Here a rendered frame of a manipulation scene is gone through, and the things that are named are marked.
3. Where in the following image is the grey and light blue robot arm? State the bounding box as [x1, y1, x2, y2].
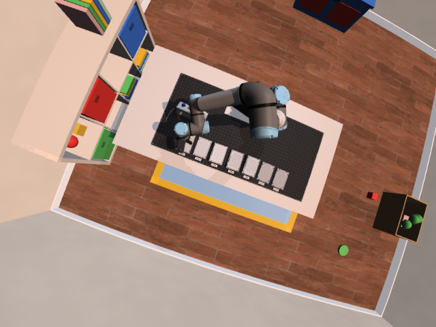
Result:
[174, 82, 290, 153]

